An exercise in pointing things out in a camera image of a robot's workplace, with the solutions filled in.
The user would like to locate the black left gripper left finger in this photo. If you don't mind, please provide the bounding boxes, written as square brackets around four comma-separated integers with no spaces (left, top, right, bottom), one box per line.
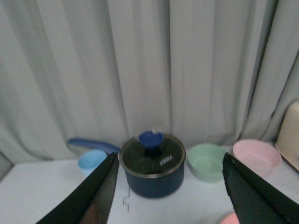
[38,153,119,224]

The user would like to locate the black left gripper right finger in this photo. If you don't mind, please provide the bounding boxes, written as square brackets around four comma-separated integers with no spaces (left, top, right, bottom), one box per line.
[222,153,299,224]

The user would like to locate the pink plate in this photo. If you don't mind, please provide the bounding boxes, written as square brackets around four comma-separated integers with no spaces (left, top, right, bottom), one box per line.
[219,212,240,224]

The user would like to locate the light blue cup left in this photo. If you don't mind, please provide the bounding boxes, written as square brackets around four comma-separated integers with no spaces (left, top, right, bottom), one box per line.
[78,149,107,177]

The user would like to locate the pink bowl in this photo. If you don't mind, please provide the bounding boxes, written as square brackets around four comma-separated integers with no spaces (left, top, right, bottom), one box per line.
[233,139,282,178]

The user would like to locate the green bowl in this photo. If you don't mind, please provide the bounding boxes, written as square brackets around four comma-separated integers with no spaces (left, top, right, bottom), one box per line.
[187,143,227,182]

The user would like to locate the cream toaster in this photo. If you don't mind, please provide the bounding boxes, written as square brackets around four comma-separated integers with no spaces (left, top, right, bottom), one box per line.
[275,101,299,171]

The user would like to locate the dark blue pot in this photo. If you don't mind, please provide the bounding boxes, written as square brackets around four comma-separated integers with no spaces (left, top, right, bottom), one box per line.
[67,138,184,198]

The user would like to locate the glass pot lid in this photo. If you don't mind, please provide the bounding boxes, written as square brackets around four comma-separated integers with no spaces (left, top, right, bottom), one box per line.
[120,131,186,179]

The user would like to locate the grey curtain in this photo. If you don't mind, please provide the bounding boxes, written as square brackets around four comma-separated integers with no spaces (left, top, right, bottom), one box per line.
[0,0,299,165]

